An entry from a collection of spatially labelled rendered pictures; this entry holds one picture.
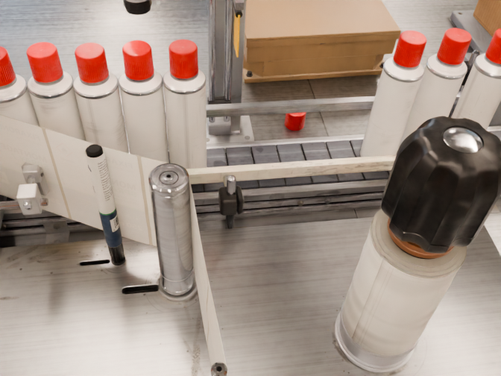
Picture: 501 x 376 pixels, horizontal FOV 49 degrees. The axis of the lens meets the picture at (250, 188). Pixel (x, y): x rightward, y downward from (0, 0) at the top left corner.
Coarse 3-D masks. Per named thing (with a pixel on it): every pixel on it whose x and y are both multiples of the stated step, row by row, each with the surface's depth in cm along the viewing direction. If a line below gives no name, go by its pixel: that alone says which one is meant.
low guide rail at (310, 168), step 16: (320, 160) 75; (336, 160) 76; (352, 160) 76; (368, 160) 76; (384, 160) 76; (192, 176) 73; (208, 176) 73; (240, 176) 74; (256, 176) 74; (272, 176) 75; (288, 176) 75
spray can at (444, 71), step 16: (448, 32) 67; (464, 32) 68; (448, 48) 67; (464, 48) 67; (432, 64) 70; (448, 64) 69; (464, 64) 70; (432, 80) 70; (448, 80) 69; (416, 96) 74; (432, 96) 72; (448, 96) 71; (416, 112) 75; (432, 112) 73; (448, 112) 74; (416, 128) 76; (400, 144) 81
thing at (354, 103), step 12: (372, 96) 78; (456, 96) 79; (216, 108) 74; (228, 108) 75; (240, 108) 75; (252, 108) 75; (264, 108) 75; (276, 108) 76; (288, 108) 76; (300, 108) 76; (312, 108) 77; (324, 108) 77; (336, 108) 77; (348, 108) 78; (360, 108) 78
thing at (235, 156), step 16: (288, 144) 82; (304, 144) 83; (320, 144) 83; (336, 144) 83; (352, 144) 83; (208, 160) 79; (224, 160) 79; (240, 160) 80; (256, 160) 80; (272, 160) 80; (288, 160) 80; (304, 160) 80; (304, 176) 78; (320, 176) 78; (336, 176) 79; (352, 176) 78; (368, 176) 79; (384, 176) 79; (192, 192) 75
